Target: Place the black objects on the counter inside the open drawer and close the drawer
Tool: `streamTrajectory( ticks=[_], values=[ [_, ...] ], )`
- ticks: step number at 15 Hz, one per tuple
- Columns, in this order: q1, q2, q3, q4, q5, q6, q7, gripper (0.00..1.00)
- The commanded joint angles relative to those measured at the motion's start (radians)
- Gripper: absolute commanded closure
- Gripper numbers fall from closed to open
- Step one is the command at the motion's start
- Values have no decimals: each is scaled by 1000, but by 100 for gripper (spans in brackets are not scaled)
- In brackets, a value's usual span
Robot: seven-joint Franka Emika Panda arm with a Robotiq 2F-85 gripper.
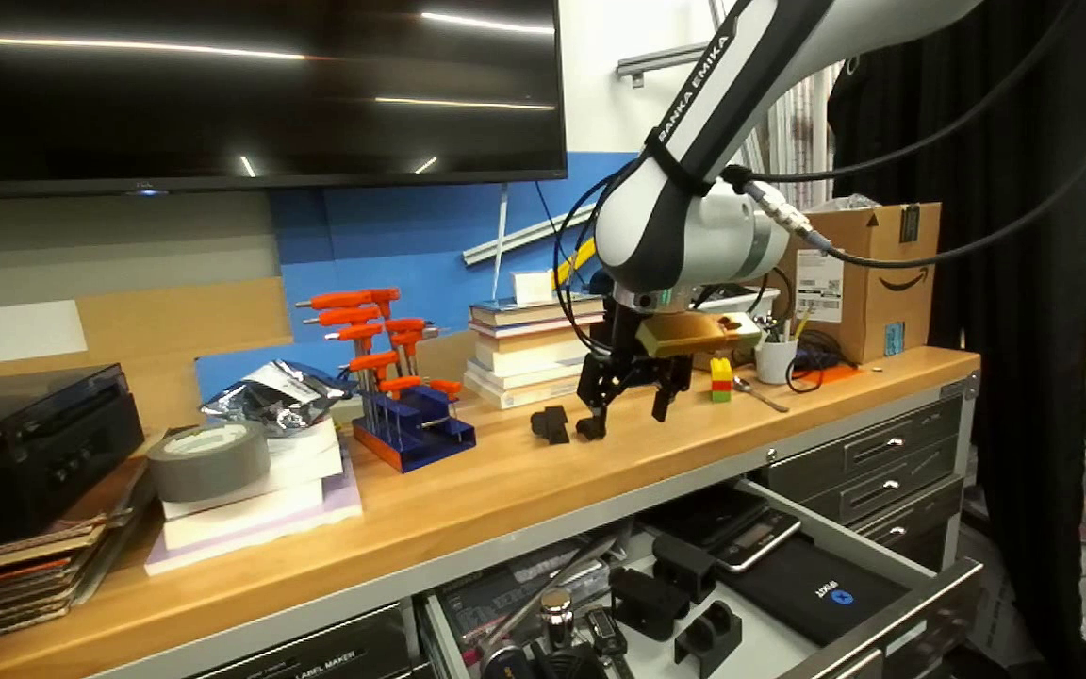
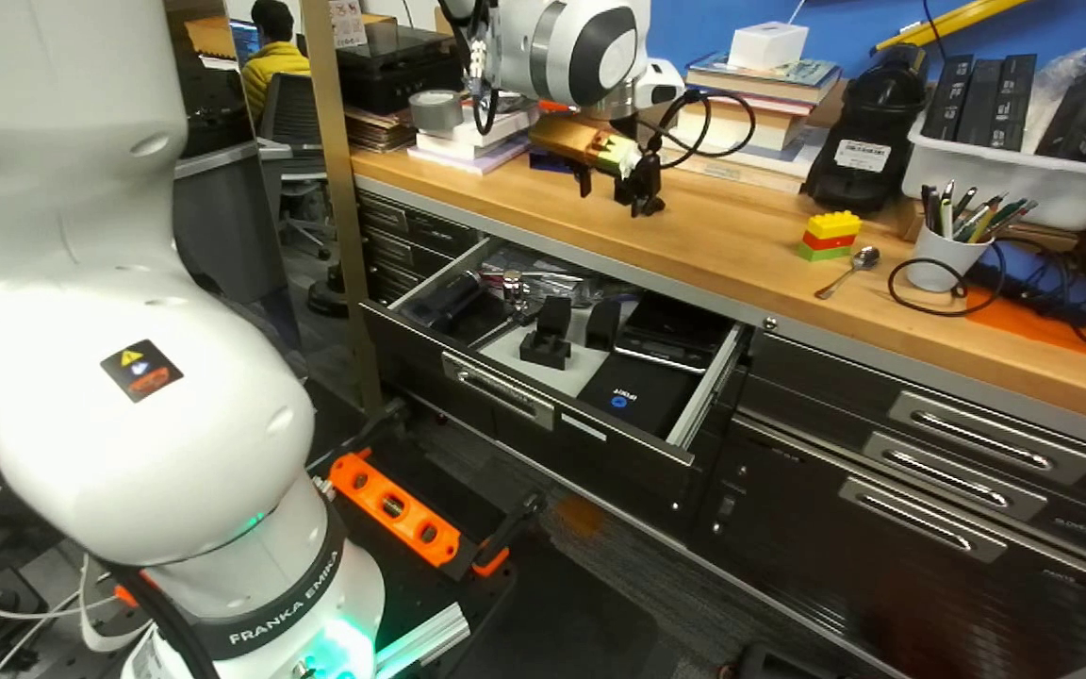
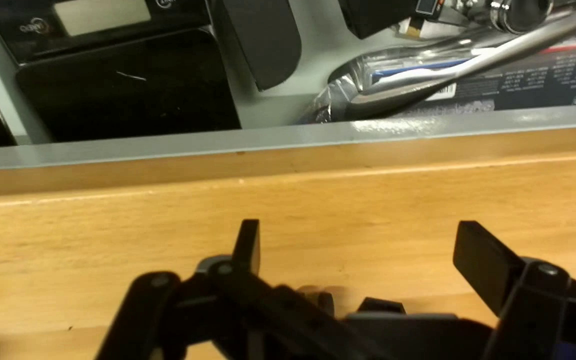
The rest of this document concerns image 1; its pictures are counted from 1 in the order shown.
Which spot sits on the brown cardboard panel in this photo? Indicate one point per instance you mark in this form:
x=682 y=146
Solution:
x=187 y=332

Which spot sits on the cardboard Amazon box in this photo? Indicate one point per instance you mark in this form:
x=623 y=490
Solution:
x=885 y=287

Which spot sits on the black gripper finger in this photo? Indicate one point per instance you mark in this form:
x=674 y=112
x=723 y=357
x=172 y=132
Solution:
x=597 y=402
x=674 y=382

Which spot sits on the black cabinet drawer face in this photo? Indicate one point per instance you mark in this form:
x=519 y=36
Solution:
x=318 y=650

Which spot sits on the grey duct tape roll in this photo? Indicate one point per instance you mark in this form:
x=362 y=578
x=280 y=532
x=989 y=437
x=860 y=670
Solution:
x=205 y=470

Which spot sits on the metal spoon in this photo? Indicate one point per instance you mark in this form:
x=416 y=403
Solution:
x=763 y=397

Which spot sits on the aluminium rail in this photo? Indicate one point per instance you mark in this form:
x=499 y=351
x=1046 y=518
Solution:
x=658 y=61

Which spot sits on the wide white book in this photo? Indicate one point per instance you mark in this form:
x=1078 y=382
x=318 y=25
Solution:
x=524 y=386

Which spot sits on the stack of brown boards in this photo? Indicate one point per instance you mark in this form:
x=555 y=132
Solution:
x=15 y=590

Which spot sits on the assorted pens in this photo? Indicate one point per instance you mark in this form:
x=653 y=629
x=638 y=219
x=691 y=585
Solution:
x=777 y=329

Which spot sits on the gold camera box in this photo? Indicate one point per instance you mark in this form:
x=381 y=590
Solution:
x=706 y=338

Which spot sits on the aluminium angle bracket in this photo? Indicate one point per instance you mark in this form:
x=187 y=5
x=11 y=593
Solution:
x=519 y=237

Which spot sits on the black steel tool drawer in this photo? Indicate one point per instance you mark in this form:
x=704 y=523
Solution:
x=844 y=535

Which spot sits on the black plastic bracket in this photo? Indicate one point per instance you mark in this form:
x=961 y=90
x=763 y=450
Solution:
x=549 y=425

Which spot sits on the small black plastic cube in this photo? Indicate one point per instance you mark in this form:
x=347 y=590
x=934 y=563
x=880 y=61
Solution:
x=593 y=430

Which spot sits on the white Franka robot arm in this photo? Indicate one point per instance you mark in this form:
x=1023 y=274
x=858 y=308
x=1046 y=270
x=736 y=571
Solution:
x=680 y=230

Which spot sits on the blue hex key stand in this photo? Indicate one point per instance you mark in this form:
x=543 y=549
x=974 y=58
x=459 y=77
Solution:
x=425 y=436

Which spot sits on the dark cover book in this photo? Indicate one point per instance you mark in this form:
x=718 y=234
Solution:
x=530 y=310

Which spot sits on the white drawer liner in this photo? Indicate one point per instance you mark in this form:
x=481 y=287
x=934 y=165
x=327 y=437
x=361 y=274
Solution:
x=769 y=650

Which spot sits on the white paper sheet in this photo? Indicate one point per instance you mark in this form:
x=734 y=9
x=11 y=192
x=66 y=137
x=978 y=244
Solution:
x=10 y=332

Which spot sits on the yellow red green toy brick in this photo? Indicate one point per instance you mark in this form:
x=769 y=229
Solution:
x=723 y=376

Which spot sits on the blue foam board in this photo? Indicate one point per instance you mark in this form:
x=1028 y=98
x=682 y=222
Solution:
x=432 y=237

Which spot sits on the black curtain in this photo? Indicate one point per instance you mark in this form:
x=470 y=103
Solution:
x=1036 y=437

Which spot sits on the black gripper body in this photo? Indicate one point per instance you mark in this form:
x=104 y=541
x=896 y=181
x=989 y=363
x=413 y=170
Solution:
x=621 y=344

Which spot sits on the silver foil bag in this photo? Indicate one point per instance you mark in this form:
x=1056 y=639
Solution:
x=273 y=392

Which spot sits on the orange paper sheet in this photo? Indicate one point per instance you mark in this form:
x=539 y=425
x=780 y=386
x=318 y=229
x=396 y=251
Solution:
x=839 y=376

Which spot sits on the white pen cup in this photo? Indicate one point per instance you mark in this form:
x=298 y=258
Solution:
x=775 y=363

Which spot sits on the white vertical blinds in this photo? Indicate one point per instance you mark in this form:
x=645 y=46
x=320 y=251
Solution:
x=808 y=137

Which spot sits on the black flat screen monitor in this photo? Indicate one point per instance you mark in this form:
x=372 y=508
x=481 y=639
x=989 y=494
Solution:
x=252 y=127

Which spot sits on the dark grey cutout block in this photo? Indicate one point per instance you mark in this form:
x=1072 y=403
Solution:
x=650 y=603

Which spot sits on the blue power drill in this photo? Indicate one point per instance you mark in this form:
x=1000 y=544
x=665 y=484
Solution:
x=821 y=349

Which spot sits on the grey tablet device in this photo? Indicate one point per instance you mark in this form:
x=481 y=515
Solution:
x=755 y=532

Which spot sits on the black equipment case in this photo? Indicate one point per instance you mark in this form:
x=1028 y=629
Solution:
x=26 y=459

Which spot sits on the yellow spirit level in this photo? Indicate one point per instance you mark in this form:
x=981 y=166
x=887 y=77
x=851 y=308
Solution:
x=569 y=264

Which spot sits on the small white box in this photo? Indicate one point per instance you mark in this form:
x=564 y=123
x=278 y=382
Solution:
x=531 y=287

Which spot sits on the black pronged holder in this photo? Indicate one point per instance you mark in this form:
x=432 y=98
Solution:
x=711 y=639

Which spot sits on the dark blue rotary tool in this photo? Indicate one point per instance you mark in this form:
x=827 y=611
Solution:
x=555 y=662

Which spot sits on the black box blue logo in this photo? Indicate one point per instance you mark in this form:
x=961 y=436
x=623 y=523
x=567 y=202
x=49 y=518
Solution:
x=808 y=590

